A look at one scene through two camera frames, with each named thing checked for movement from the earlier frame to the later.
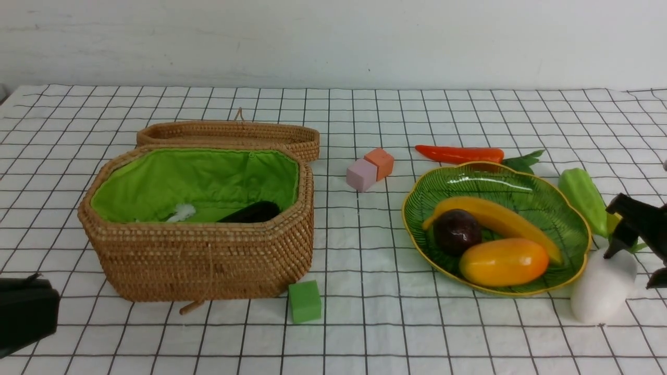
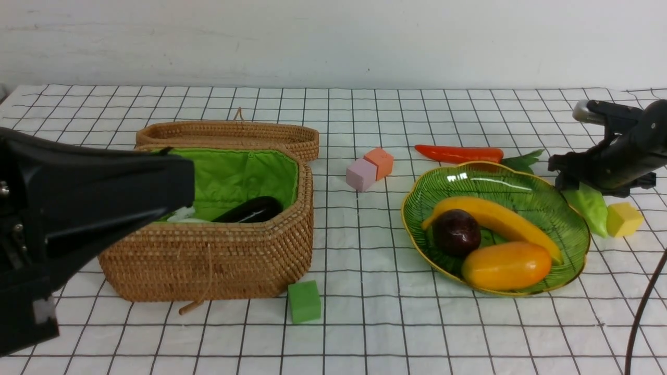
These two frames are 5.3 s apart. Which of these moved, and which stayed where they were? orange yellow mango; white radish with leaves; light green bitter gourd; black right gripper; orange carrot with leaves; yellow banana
Moved: black right gripper; white radish with leaves
Stayed: orange yellow mango; light green bitter gourd; yellow banana; orange carrot with leaves
